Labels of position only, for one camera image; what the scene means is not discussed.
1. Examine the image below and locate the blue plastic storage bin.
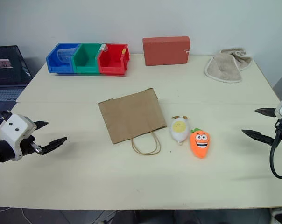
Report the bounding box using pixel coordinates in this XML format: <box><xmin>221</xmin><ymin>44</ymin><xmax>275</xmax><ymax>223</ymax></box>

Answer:
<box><xmin>45</xmin><ymin>42</ymin><xmax>82</xmax><ymax>75</ymax></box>

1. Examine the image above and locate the clear plastic measuring cup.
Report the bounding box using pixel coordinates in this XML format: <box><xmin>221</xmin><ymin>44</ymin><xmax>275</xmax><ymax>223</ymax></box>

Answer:
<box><xmin>56</xmin><ymin>46</ymin><xmax>78</xmax><ymax>65</ymax></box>

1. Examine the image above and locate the brown paper bag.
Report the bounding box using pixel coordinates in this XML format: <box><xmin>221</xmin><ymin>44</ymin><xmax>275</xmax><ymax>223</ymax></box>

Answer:
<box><xmin>98</xmin><ymin>88</ymin><xmax>168</xmax><ymax>156</ymax></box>

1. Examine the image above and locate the black laptop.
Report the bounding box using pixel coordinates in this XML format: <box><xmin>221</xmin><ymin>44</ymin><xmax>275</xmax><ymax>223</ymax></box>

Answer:
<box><xmin>0</xmin><ymin>45</ymin><xmax>34</xmax><ymax>102</ymax></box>

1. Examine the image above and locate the thin white cable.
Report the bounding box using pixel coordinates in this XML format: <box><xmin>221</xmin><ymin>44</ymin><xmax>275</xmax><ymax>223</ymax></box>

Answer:
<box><xmin>0</xmin><ymin>206</ymin><xmax>32</xmax><ymax>224</ymax></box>

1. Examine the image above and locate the red plastic storage bin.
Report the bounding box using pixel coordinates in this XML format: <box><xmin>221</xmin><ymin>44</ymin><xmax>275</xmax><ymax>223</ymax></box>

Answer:
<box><xmin>98</xmin><ymin>43</ymin><xmax>131</xmax><ymax>76</ymax></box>

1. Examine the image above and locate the red-brown rectangular box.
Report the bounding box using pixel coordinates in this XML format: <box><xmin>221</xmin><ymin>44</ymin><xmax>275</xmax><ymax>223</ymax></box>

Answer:
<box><xmin>142</xmin><ymin>36</ymin><xmax>191</xmax><ymax>67</ymax></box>

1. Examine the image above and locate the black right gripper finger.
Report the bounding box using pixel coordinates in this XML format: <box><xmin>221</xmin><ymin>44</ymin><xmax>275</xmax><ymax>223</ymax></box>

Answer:
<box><xmin>241</xmin><ymin>129</ymin><xmax>276</xmax><ymax>147</ymax></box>
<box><xmin>254</xmin><ymin>107</ymin><xmax>277</xmax><ymax>118</ymax></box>

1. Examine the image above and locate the orange carrot plush toy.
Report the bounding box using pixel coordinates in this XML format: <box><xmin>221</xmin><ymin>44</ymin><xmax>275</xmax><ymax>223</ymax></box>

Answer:
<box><xmin>189</xmin><ymin>127</ymin><xmax>212</xmax><ymax>160</ymax></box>

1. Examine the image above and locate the beige crumpled towel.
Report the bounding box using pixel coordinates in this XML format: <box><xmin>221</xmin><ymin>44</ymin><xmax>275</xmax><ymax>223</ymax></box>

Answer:
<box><xmin>204</xmin><ymin>48</ymin><xmax>253</xmax><ymax>84</ymax></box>

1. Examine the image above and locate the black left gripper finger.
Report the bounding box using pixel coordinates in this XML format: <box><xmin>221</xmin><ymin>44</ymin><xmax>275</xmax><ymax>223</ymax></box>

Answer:
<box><xmin>33</xmin><ymin>121</ymin><xmax>49</xmax><ymax>132</ymax></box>
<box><xmin>39</xmin><ymin>137</ymin><xmax>68</xmax><ymax>155</ymax></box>

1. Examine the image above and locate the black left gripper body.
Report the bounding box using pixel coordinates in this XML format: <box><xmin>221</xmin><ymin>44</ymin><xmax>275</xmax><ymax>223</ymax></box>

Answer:
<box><xmin>21</xmin><ymin>136</ymin><xmax>43</xmax><ymax>156</ymax></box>

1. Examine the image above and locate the green plastic storage bin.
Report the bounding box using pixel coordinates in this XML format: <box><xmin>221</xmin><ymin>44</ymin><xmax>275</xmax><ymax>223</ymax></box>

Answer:
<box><xmin>71</xmin><ymin>43</ymin><xmax>105</xmax><ymax>75</ymax></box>

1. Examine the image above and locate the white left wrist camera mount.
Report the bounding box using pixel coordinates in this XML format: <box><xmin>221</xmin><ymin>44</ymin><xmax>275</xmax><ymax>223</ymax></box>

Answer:
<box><xmin>0</xmin><ymin>113</ymin><xmax>37</xmax><ymax>162</ymax></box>

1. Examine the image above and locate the white object under table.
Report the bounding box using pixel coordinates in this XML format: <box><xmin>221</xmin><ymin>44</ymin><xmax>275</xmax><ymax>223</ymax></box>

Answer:
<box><xmin>269</xmin><ymin>207</ymin><xmax>282</xmax><ymax>224</ymax></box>

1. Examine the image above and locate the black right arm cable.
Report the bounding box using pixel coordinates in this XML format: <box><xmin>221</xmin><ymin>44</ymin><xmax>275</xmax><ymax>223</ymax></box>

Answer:
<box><xmin>269</xmin><ymin>130</ymin><xmax>282</xmax><ymax>180</ymax></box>

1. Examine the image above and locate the white egg plush toy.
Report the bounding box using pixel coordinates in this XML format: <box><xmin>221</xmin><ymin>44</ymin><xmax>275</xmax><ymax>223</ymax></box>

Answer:
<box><xmin>169</xmin><ymin>115</ymin><xmax>191</xmax><ymax>146</ymax></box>

